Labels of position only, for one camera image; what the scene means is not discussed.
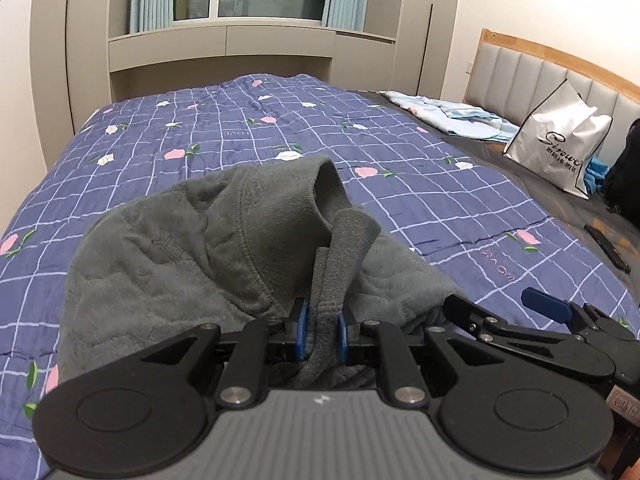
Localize blue checked floral quilt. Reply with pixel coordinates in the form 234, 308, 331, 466
0, 72, 640, 480

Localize white shopping bag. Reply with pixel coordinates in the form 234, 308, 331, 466
502, 79, 614, 201

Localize beige tall wardrobe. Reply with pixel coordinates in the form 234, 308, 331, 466
29, 0, 135, 173
332, 0, 467, 105

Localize wooden padded headboard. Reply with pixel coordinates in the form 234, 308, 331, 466
462, 27, 640, 133

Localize beige window bench cabinet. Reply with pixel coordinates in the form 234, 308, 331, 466
107, 22, 401, 106

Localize blue crumpled cloth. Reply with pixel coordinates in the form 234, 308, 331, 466
584, 156, 610, 197

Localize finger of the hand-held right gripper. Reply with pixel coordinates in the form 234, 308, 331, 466
442, 293, 619, 387
521, 287, 640, 344

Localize light blue folded clothes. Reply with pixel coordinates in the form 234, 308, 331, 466
425, 99, 522, 142
379, 90, 443, 120

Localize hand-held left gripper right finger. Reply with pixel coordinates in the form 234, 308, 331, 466
338, 305, 507, 409

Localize black backpack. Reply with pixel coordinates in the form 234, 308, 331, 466
602, 118, 640, 219

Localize black remote control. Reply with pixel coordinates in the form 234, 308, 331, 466
583, 223, 632, 275

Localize grey fleece pants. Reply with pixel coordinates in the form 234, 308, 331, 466
59, 156, 469, 394

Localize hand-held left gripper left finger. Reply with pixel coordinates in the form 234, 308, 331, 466
135, 297, 310, 409

